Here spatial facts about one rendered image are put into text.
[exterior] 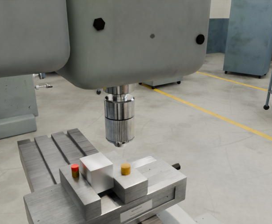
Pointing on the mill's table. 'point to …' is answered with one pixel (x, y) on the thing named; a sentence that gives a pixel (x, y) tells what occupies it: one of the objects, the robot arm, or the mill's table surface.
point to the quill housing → (134, 41)
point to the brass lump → (125, 169)
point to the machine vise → (106, 197)
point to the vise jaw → (127, 180)
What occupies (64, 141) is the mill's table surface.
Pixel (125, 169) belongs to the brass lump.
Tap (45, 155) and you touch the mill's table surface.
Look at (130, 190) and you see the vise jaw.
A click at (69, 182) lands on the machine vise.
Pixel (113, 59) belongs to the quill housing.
